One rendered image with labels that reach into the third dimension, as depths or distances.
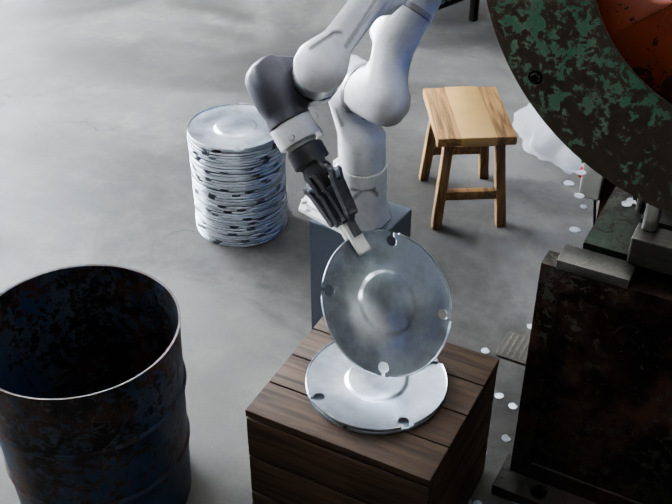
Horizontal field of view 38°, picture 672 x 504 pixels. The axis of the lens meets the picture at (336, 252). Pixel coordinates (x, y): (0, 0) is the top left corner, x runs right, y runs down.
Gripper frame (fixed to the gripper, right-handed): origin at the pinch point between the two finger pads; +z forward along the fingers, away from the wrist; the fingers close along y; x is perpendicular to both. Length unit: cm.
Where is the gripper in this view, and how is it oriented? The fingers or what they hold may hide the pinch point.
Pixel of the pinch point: (354, 238)
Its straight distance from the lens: 188.1
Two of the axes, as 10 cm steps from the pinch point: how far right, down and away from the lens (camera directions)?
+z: 4.9, 8.7, 0.0
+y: 4.5, -2.5, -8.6
